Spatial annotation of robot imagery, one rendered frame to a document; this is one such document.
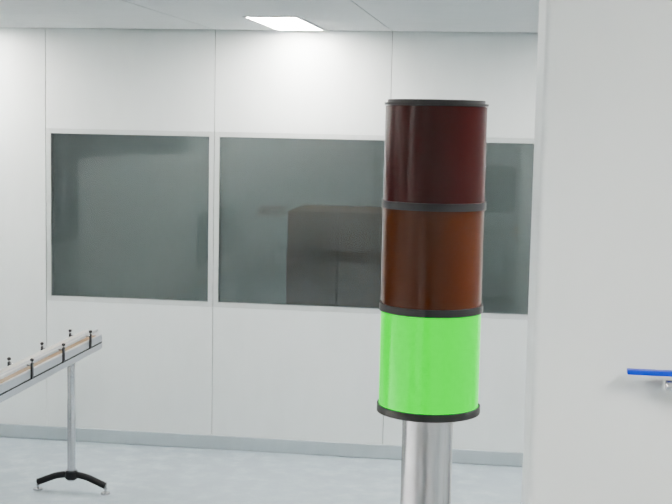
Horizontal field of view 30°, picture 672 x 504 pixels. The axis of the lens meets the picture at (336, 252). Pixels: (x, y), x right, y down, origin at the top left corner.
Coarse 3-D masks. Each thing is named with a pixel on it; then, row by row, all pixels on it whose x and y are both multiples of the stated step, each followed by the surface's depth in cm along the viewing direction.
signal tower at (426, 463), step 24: (408, 312) 59; (432, 312) 59; (456, 312) 59; (480, 312) 60; (384, 408) 60; (408, 432) 61; (432, 432) 61; (408, 456) 61; (432, 456) 61; (408, 480) 61; (432, 480) 61
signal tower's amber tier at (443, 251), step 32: (384, 224) 60; (416, 224) 59; (448, 224) 58; (480, 224) 60; (384, 256) 60; (416, 256) 59; (448, 256) 59; (480, 256) 60; (384, 288) 60; (416, 288) 59; (448, 288) 59; (480, 288) 60
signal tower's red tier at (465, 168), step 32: (416, 128) 58; (448, 128) 58; (480, 128) 59; (384, 160) 60; (416, 160) 58; (448, 160) 58; (480, 160) 59; (384, 192) 60; (416, 192) 58; (448, 192) 58; (480, 192) 59
